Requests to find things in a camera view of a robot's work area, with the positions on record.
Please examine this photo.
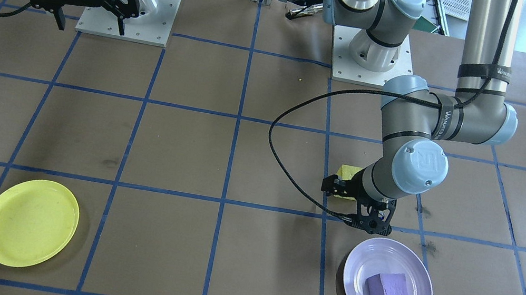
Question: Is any yellow foam block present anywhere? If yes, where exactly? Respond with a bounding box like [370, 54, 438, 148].
[333, 163, 366, 203]

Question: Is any purple foam block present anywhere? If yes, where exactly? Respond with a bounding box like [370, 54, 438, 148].
[363, 267, 416, 295]

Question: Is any purple plastic plate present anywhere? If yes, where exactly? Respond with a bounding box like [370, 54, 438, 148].
[339, 232, 442, 295]

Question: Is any yellow plastic plate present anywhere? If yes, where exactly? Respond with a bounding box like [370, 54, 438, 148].
[0, 172, 85, 277]

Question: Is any white plastic basket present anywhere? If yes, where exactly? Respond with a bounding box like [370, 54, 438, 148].
[432, 0, 474, 22]

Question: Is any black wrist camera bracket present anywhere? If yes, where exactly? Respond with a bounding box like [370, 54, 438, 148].
[344, 193, 399, 239]

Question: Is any white square base plate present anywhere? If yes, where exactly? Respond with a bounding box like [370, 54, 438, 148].
[324, 22, 424, 95]
[74, 0, 183, 49]

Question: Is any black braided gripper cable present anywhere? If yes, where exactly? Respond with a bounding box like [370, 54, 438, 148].
[256, 0, 521, 244]

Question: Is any black velcro strap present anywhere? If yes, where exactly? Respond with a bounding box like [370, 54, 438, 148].
[456, 59, 514, 86]
[433, 94, 468, 144]

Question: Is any silver cable connector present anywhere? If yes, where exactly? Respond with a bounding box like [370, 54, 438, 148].
[286, 0, 326, 24]

